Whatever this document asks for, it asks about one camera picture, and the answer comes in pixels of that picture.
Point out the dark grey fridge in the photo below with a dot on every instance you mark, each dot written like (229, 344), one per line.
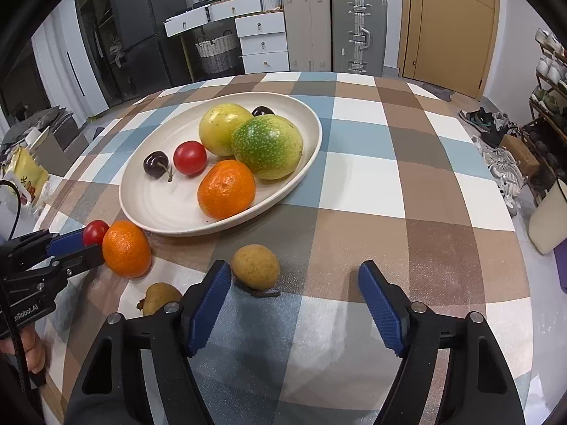
(146, 31)

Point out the purple bag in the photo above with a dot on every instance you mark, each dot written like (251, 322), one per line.
(561, 270)

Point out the dark green sneaker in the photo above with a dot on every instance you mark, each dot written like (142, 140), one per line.
(478, 120)

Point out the brown kiwi fruit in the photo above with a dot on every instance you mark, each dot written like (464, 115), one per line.
(160, 297)

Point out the red cherry tomato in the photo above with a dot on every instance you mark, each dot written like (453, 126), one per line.
(95, 231)
(189, 157)

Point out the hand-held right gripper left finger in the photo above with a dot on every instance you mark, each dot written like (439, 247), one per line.
(208, 307)

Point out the wooden door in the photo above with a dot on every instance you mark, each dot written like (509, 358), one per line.
(447, 31)

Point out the silver grey suitcase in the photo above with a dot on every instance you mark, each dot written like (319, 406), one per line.
(359, 31)

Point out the cream round plate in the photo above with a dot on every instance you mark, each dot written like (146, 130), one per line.
(172, 206)

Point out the woven laundry basket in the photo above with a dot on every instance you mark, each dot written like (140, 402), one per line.
(217, 53)

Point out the black open wardrobe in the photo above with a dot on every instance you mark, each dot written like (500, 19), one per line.
(95, 40)

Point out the white drawer desk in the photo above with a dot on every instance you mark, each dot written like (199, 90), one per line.
(261, 48)

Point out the white grey sneaker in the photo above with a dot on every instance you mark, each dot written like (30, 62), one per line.
(511, 190)
(496, 159)

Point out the small cardboard box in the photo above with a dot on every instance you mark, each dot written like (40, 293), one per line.
(518, 155)

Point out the beige suitcase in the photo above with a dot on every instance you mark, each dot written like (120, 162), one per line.
(308, 31)

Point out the white enamel bucket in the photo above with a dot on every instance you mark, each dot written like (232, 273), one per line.
(547, 221)

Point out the grey storage box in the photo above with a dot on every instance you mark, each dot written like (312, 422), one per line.
(62, 146)

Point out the wooden shoe rack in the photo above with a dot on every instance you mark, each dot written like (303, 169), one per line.
(542, 141)

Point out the dark cherry with stem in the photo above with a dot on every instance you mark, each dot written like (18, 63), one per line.
(155, 164)

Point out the yellow snack bag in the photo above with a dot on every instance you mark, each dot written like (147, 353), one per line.
(26, 177)

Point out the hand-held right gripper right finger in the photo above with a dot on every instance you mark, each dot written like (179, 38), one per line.
(383, 307)

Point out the person's left hand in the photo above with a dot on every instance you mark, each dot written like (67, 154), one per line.
(29, 352)

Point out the green yellow passion fruit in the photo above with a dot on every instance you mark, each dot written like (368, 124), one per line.
(268, 146)

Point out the row of shoes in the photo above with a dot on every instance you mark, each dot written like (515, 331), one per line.
(549, 71)

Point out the orange mandarin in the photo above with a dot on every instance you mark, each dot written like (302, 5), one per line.
(127, 249)
(227, 189)

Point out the dark stemless cherry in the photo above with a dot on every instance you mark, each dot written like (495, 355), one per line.
(262, 111)

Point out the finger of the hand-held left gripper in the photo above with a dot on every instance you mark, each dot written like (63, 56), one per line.
(82, 259)
(68, 241)

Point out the checked tablecloth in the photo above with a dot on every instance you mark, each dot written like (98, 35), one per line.
(398, 186)

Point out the brown longan with twig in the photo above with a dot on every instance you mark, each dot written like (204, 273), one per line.
(256, 266)

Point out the grey pillows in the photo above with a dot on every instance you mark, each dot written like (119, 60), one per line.
(31, 126)

